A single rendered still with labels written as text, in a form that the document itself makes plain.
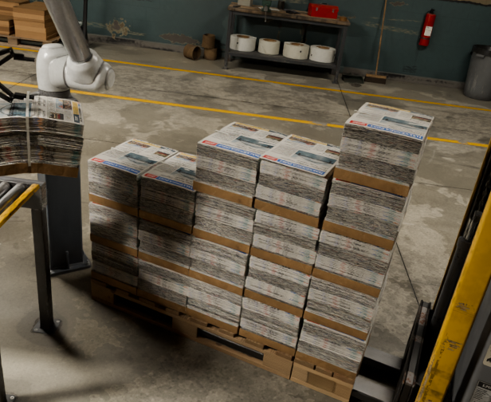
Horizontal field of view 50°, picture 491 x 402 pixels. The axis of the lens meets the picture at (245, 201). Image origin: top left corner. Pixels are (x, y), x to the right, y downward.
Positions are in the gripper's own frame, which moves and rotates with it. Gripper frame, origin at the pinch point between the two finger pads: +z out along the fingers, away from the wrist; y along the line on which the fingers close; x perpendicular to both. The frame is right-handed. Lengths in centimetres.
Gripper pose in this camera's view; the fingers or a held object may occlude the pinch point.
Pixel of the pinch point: (31, 77)
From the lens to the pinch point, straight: 216.7
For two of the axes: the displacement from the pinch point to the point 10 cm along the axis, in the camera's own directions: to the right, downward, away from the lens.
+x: 2.8, 4.9, -8.3
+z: 9.4, 0.4, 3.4
